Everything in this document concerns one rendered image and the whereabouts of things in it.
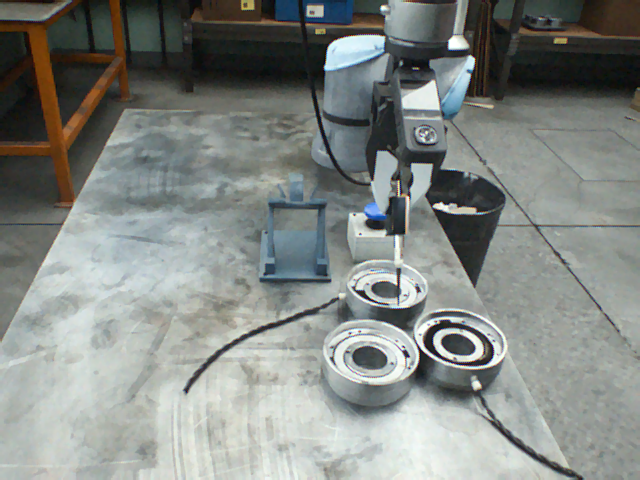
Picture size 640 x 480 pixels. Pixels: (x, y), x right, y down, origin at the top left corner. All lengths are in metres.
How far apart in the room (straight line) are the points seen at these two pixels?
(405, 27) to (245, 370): 0.41
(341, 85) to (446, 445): 0.69
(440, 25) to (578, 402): 1.48
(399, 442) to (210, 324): 0.27
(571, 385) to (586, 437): 0.20
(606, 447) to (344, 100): 1.22
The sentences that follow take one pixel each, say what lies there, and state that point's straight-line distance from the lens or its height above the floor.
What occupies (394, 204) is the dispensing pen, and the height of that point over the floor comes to 0.94.
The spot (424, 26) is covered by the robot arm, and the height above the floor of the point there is 1.15.
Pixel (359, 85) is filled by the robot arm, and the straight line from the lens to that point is 1.11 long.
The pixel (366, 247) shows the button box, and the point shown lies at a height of 0.83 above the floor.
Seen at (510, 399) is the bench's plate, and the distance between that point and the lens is 0.71.
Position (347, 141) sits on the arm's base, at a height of 0.86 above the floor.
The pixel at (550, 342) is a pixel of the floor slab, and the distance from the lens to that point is 2.16.
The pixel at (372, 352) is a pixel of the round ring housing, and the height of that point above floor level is 0.82.
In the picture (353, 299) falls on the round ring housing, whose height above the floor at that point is 0.83.
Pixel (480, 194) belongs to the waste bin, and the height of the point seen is 0.37.
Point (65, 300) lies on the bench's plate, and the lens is 0.83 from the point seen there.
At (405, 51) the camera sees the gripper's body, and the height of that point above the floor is 1.12.
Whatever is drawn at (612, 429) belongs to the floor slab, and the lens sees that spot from 1.94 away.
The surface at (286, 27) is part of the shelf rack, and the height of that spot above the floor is 0.44.
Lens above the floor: 1.28
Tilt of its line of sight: 32 degrees down
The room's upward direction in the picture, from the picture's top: 4 degrees clockwise
